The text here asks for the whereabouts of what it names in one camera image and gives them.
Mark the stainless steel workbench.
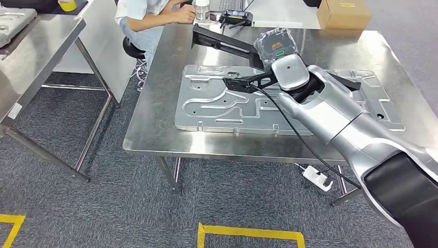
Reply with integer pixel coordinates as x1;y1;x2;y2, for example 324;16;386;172
122;23;438;207

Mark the brown cardboard box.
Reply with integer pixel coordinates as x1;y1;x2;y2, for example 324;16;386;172
316;0;371;31

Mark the dark desk mat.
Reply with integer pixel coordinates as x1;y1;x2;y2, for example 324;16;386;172
51;0;89;16

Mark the grey laptop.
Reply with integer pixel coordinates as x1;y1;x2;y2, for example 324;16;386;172
210;0;254;11

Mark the white power strip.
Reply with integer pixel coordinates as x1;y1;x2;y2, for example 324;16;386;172
302;165;334;193

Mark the black remote controller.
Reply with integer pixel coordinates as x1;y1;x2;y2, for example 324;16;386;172
218;10;254;29

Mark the person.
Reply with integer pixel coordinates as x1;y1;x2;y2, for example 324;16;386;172
114;0;196;71

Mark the yellow tape roll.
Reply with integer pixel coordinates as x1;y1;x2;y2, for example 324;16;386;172
57;0;78;12

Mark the yellow floor tape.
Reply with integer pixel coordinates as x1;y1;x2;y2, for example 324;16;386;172
0;213;27;248
196;222;306;248

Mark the black bag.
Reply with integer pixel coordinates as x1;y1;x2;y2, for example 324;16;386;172
0;0;59;14

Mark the black round stool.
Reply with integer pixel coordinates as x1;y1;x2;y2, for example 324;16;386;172
122;37;148;92

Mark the white office desk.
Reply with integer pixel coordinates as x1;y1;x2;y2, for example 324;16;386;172
191;0;322;30
53;0;137;103

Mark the stainless steel side table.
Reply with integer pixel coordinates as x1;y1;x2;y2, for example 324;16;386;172
0;13;120;183

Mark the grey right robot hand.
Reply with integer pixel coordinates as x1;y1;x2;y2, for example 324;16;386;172
254;27;300;71

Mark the black plastic panel part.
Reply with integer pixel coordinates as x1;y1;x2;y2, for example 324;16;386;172
191;23;362;92

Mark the white-capped water bottle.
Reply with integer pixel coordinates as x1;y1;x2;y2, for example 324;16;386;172
194;0;210;24

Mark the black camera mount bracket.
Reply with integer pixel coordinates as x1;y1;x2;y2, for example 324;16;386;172
222;71;278;94

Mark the pressed grey metal panel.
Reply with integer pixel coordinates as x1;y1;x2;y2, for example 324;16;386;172
0;7;38;49
174;64;406;136

